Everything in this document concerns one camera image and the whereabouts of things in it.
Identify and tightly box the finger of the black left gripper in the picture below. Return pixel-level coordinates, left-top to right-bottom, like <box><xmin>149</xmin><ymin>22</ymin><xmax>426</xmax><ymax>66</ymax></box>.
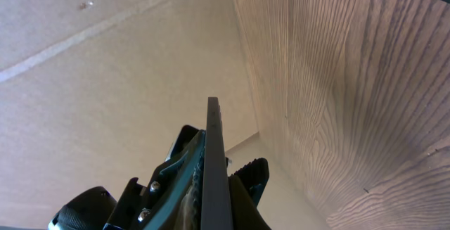
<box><xmin>229</xmin><ymin>158</ymin><xmax>271</xmax><ymax>230</ymax></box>

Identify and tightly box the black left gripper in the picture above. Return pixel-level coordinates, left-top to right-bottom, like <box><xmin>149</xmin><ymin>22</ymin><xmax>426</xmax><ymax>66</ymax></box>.
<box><xmin>103</xmin><ymin>125</ymin><xmax>205</xmax><ymax>230</ymax></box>

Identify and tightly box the blue Galaxy smartphone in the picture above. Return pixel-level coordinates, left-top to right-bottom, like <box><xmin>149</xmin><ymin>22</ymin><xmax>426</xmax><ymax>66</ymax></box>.
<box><xmin>200</xmin><ymin>97</ymin><xmax>233</xmax><ymax>230</ymax></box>

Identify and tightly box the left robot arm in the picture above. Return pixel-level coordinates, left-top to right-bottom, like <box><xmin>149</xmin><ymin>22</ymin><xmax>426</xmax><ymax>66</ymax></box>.
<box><xmin>48</xmin><ymin>125</ymin><xmax>269</xmax><ymax>230</ymax></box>

